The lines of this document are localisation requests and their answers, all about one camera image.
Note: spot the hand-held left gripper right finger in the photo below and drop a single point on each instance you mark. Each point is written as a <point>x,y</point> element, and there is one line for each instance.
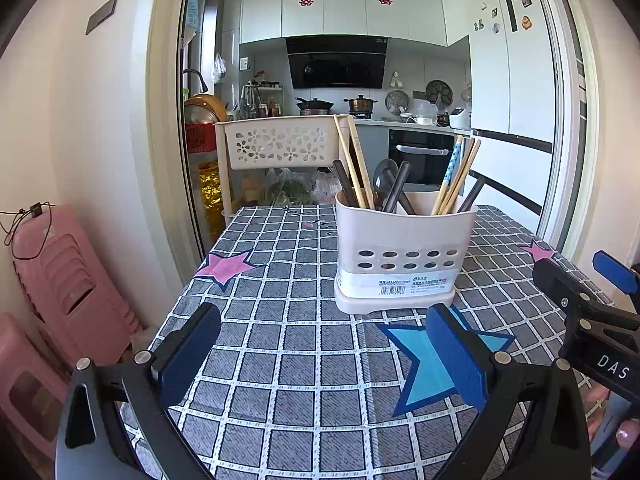
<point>457,355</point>

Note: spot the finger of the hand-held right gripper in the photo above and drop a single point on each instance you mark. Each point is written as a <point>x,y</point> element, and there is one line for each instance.
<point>555,280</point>
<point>615,270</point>

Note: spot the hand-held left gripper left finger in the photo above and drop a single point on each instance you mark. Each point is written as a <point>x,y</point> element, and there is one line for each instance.
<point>192,350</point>

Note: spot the white plastic utensil holder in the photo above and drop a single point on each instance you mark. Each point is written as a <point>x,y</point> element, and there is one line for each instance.
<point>400,280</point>

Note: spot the blue patterned wooden chopstick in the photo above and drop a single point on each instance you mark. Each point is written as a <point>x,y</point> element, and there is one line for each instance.
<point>452,165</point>

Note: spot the person's right hand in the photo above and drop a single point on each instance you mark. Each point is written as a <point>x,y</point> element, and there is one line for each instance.
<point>627,435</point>

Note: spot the grey checkered star tablecloth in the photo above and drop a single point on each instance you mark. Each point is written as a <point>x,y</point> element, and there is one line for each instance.
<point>290,310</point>

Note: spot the stack of pink plastic stools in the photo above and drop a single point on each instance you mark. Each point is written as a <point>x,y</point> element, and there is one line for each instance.
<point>75,280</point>

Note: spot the gold foil bag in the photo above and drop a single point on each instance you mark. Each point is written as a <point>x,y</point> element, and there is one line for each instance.
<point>211,185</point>

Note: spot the pink plastic stool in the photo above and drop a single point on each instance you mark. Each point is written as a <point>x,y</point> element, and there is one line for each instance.
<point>30,385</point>

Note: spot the black built-in oven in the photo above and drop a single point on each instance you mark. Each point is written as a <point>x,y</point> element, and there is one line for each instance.
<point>420,165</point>

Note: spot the bag of green vegetables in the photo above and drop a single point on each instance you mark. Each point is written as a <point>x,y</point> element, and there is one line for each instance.
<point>290,190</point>

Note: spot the white rice cooker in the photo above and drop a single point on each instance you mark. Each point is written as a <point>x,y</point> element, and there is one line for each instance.
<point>460,117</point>

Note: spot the white refrigerator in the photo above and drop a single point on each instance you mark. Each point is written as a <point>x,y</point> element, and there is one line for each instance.
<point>520,85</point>

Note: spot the white kitchen container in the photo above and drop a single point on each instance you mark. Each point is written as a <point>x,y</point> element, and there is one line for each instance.
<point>425,112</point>

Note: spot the red plastic basket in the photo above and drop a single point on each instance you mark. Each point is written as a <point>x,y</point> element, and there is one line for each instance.
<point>200,137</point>

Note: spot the large round dark rack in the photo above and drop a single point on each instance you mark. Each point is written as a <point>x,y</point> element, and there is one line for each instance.
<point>439,92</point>

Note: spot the white perforated trolley basket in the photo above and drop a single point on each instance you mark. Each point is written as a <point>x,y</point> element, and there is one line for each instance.
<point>280,142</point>

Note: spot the small round steamer rack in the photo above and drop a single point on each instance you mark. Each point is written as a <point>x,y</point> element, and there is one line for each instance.
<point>397,101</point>

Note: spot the orange round basin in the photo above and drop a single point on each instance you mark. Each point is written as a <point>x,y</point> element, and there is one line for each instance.
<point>202,107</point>

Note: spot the fridge magnets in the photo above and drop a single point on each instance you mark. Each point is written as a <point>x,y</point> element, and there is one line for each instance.
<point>526,22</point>

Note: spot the spice rack with bottles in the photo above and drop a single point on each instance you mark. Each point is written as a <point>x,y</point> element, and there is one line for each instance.
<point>272,102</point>

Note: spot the metal cooking pot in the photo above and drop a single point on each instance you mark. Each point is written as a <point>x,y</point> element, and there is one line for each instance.
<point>361,104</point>

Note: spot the black wok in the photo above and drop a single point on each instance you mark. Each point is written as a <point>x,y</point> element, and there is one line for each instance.
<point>315,106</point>

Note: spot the curved kitchen faucet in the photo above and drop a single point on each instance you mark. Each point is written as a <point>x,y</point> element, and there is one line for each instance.
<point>195,72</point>

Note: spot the hanging clear plastic bag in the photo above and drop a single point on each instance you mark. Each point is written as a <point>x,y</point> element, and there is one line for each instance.
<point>219,67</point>

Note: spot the black range hood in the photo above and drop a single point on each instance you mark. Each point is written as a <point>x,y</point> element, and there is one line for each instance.
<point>340,67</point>

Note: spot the blue hanging cloth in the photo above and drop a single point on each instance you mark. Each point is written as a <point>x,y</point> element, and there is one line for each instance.
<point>192,10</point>

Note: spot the white upper kitchen cabinets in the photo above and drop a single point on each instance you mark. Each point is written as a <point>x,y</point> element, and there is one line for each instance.
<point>345,10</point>

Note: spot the sliding door frame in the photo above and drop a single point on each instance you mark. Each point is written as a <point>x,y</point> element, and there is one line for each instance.
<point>570,110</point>

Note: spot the grey wall switch panel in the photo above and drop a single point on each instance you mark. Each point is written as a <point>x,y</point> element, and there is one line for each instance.
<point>102,15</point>

